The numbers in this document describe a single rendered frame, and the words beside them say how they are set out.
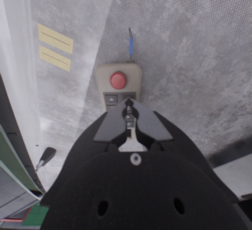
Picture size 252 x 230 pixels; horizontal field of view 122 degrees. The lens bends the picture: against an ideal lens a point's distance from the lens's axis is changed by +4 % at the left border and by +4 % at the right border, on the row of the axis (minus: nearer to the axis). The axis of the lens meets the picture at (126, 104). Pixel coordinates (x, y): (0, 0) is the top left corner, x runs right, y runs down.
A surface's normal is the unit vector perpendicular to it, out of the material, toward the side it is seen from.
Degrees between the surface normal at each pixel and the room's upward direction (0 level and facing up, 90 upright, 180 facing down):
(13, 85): 26
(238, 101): 0
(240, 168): 90
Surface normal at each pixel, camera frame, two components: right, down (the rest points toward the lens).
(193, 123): 0.00, 0.50
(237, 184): -0.88, -0.40
